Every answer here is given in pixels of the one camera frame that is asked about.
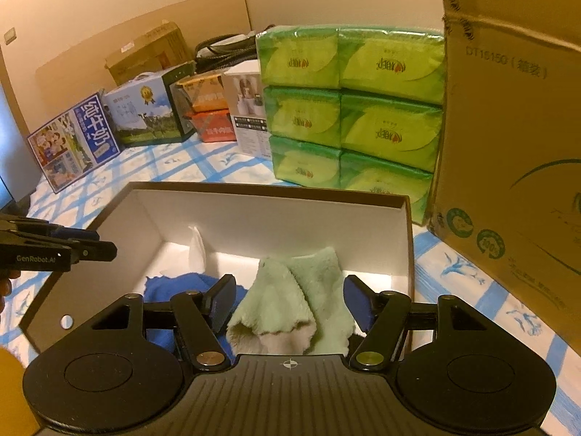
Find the blue milk carton box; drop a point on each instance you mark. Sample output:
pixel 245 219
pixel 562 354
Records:
pixel 72 145

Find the white photo print box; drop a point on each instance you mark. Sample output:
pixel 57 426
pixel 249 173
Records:
pixel 247 113

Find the blue cloth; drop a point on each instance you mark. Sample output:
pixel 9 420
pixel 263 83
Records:
pixel 181 281

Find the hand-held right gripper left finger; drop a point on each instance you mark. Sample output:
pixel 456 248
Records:
pixel 224 300

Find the large printed cardboard box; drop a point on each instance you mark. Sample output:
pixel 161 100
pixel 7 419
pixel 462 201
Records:
pixel 508 145

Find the light green towel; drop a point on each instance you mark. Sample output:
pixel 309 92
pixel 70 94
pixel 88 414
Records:
pixel 281 299

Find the orange snack boxes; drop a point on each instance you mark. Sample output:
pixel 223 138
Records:
pixel 209 93

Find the blue checked bed sheet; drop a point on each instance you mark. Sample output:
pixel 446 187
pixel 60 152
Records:
pixel 454 281

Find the brown cardboard box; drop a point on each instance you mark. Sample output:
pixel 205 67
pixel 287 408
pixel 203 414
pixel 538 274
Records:
pixel 150 50

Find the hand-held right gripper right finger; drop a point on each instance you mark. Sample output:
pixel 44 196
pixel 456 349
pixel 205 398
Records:
pixel 356 300

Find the person's left hand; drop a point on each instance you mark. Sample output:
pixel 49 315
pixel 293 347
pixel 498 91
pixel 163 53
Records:
pixel 5 290

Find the white wall switch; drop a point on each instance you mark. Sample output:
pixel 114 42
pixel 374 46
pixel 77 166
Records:
pixel 9 36

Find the black bag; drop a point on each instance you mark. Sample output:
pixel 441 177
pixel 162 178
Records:
pixel 218 52

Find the white tissue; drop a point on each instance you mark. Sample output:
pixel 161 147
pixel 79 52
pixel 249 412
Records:
pixel 198 254

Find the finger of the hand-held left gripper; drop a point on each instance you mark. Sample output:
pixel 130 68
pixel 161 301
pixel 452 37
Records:
pixel 97 252
pixel 75 235

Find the cow print milk box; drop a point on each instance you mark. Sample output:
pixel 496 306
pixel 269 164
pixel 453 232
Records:
pixel 145 113

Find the green tissue multipack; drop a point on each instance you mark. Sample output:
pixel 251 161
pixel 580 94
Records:
pixel 345 122

